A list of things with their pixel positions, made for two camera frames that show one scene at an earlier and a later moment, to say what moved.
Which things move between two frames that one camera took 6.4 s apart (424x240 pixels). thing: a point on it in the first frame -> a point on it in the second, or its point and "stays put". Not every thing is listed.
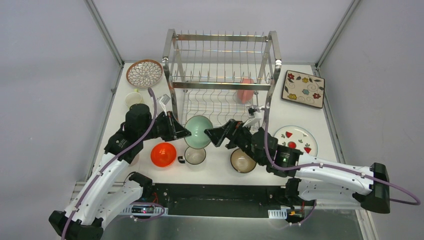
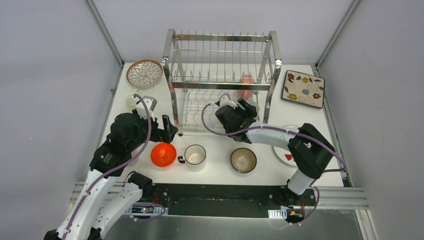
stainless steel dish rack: (224, 78) stays put
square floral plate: (303, 88) stays put
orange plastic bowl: (163, 154) stays put
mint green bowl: (196, 125) -> (253, 103)
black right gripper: (218, 135) -> (250, 112)
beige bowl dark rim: (241, 162) stays put
